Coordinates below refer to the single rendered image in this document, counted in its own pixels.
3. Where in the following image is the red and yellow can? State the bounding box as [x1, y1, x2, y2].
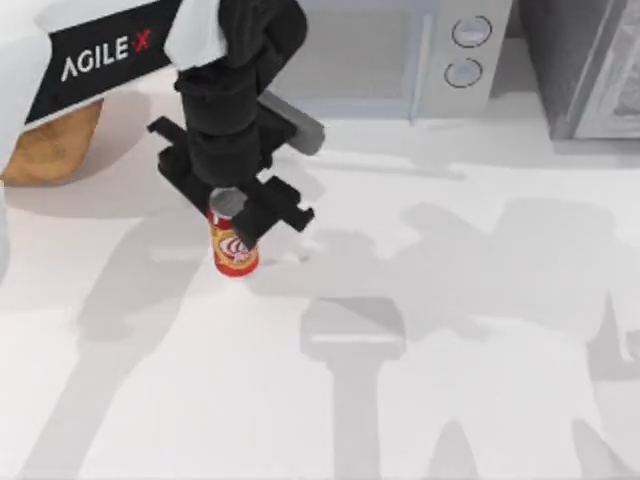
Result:
[206, 186, 261, 278]

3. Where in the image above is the pale microwave oven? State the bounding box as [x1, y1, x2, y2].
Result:
[293, 0, 515, 125]

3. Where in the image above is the round microwave knob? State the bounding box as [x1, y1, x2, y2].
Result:
[443, 56, 485, 90]
[451, 13, 494, 47]

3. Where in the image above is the grey cabinet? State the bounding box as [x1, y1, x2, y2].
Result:
[518, 0, 640, 142]

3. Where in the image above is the pale blue microwave door handle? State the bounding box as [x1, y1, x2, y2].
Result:
[405, 13, 434, 124]

